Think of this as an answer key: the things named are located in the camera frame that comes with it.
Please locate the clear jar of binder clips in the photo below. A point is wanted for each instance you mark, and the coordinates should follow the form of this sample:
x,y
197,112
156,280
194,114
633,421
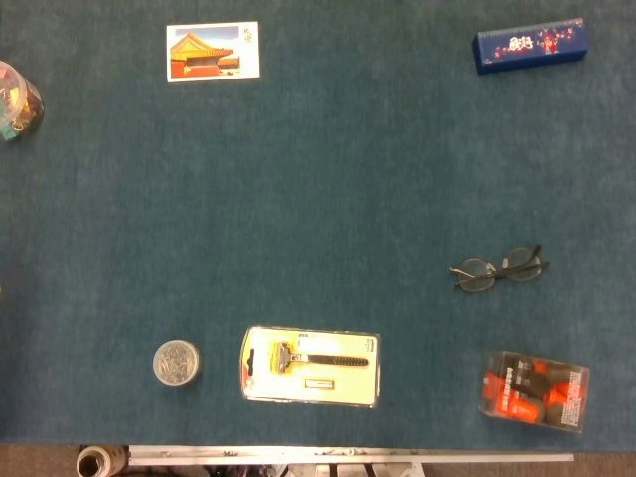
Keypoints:
x,y
17,102

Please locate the aluminium rail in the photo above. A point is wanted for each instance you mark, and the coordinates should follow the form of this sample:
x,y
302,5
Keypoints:
x,y
348,453

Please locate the blue felt table cloth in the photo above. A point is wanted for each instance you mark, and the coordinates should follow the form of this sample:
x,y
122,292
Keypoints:
x,y
298,199

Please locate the palace picture postcard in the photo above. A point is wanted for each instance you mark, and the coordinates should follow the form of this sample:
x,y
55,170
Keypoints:
x,y
212,51

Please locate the black thin-frame eyeglasses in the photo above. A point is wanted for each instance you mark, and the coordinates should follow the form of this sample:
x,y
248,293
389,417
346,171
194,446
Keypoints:
x,y
497,270

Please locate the razor in blister pack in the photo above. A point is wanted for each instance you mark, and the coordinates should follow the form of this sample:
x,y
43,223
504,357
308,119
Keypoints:
x,y
310,367

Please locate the brown tape roll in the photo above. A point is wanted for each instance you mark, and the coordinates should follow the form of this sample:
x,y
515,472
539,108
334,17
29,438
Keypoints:
x,y
99,461

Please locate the round clear tub of paperclips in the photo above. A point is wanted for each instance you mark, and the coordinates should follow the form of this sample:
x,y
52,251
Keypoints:
x,y
176,363

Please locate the clear box of red-black pieces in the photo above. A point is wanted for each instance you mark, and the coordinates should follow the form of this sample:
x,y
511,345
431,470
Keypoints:
x,y
534,391

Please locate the dark blue printed rectangular box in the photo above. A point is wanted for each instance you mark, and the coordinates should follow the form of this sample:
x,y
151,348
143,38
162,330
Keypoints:
x,y
531,47

